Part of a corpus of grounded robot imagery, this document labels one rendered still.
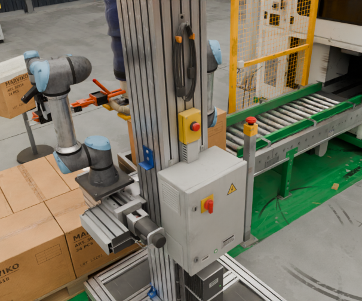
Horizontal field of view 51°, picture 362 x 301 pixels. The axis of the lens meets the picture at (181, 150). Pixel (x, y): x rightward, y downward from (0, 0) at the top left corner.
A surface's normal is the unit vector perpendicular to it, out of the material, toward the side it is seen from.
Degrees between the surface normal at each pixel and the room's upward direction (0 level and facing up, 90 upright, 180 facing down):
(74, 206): 0
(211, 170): 0
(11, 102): 90
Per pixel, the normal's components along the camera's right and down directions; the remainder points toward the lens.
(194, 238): 0.62, 0.37
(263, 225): -0.04, -0.86
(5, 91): 0.87, 0.22
